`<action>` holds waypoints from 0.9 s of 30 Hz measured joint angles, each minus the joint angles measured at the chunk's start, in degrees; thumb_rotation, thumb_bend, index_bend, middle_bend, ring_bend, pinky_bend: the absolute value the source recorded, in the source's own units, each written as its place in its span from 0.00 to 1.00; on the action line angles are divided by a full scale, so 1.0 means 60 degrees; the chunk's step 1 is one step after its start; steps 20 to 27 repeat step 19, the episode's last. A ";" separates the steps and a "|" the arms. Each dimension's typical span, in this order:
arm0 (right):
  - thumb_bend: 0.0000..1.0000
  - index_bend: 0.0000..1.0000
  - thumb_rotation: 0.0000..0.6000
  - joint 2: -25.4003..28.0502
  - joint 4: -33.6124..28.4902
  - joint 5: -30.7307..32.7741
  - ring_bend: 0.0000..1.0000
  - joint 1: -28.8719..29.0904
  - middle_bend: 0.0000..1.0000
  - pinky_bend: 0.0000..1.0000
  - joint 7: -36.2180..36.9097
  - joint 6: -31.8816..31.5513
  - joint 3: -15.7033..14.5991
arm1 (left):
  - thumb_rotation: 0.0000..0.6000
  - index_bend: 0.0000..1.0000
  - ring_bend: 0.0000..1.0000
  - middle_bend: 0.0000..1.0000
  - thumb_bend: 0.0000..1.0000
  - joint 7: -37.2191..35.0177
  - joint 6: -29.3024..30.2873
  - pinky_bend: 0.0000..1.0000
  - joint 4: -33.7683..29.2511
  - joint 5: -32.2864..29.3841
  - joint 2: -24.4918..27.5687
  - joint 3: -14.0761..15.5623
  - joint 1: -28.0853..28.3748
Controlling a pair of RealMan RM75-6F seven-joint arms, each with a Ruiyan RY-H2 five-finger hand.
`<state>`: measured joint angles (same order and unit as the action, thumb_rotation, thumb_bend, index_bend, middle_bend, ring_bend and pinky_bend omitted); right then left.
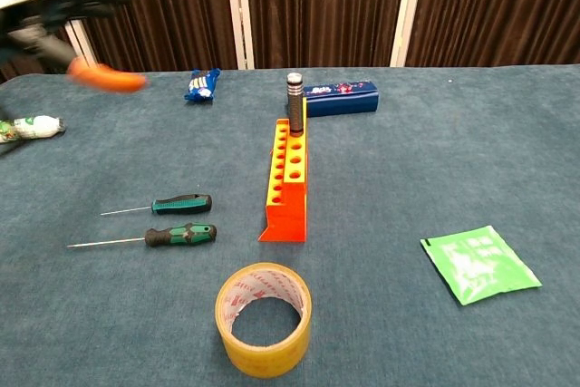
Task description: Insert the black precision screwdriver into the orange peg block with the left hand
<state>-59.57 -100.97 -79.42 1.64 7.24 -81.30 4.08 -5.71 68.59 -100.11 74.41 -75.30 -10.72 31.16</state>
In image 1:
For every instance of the slim green black screwdriver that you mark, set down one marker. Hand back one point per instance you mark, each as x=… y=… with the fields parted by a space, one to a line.
x=186 y=203

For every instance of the thick green black screwdriver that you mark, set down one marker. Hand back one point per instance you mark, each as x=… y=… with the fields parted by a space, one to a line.
x=181 y=234

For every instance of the orange yellow perforated block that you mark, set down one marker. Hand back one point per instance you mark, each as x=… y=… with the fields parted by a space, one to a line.
x=290 y=215

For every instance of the white green plastic bottle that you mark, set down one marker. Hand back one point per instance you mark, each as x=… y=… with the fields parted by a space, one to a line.
x=36 y=126

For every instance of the blue cookie packet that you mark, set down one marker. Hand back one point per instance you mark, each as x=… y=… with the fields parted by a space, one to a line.
x=201 y=85

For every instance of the dark brown pleated curtain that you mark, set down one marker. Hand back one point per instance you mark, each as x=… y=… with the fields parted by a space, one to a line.
x=317 y=6

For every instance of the long blue printed box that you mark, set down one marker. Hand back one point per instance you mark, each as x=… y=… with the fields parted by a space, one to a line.
x=344 y=99

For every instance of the blue felt table cover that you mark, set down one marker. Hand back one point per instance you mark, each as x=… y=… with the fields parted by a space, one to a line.
x=408 y=169

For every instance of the green sachet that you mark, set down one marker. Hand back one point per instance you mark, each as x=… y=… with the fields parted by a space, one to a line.
x=476 y=264

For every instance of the white frame post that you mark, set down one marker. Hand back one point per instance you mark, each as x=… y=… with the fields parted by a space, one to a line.
x=84 y=47
x=239 y=11
x=408 y=11

